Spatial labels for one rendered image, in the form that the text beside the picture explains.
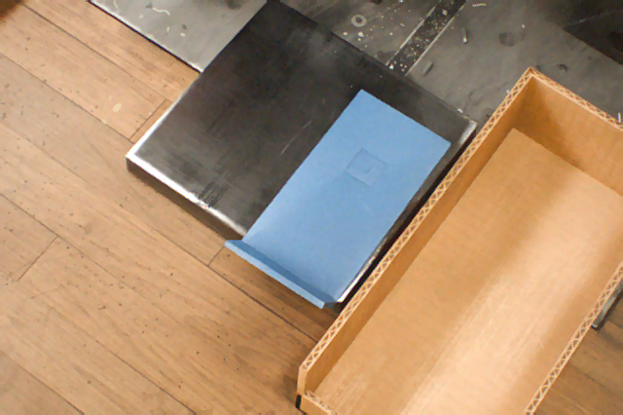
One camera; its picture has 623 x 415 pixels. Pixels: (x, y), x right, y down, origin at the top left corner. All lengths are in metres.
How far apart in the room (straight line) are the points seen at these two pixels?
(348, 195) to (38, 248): 0.20
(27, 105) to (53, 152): 0.04
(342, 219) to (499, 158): 0.12
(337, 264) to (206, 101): 0.14
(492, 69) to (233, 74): 0.18
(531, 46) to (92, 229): 0.33
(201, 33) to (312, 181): 0.15
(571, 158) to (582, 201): 0.03
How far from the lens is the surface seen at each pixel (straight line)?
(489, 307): 0.81
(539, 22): 0.93
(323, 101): 0.84
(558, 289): 0.82
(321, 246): 0.79
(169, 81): 0.87
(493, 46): 0.91
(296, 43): 0.87
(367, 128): 0.83
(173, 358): 0.79
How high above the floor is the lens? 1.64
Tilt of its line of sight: 63 degrees down
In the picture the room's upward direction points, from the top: 6 degrees clockwise
